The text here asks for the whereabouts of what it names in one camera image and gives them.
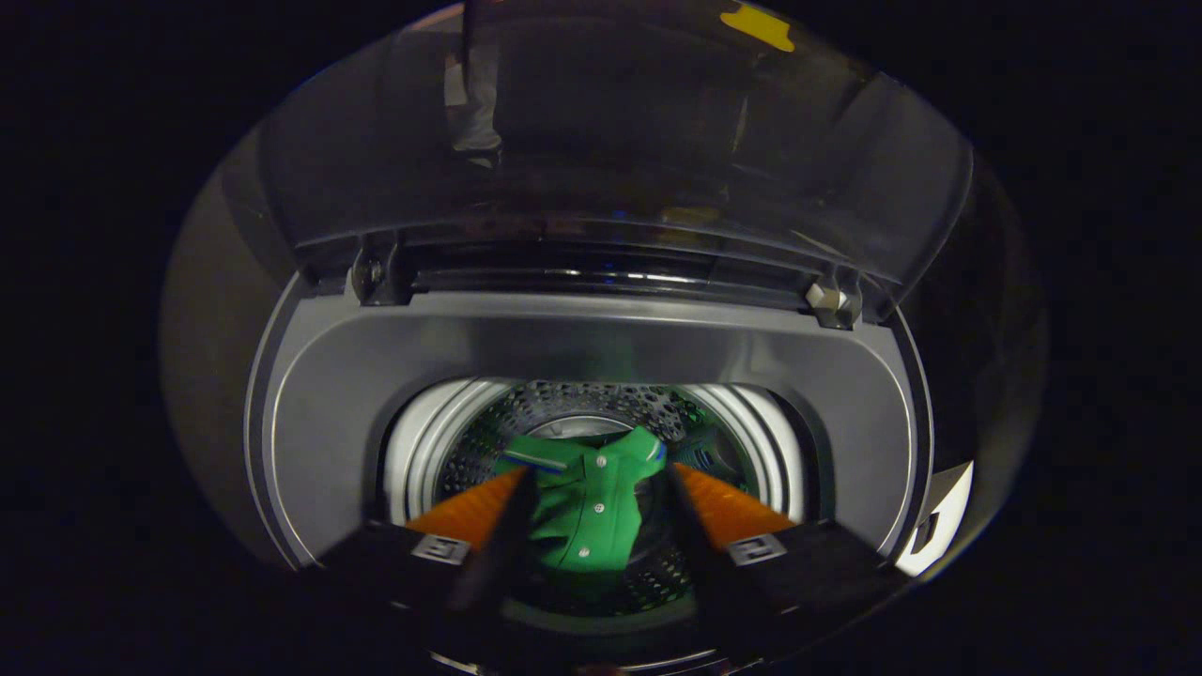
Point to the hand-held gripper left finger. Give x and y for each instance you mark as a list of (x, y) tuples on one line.
[(493, 554)]

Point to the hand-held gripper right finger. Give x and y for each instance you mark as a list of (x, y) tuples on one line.
[(704, 554)]

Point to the green polo shirt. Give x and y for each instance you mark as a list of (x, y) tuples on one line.
[(592, 507)]

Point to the grey washing machine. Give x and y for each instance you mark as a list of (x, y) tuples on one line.
[(329, 394)]

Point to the dark transparent washing machine lid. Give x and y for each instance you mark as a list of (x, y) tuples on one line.
[(610, 141)]

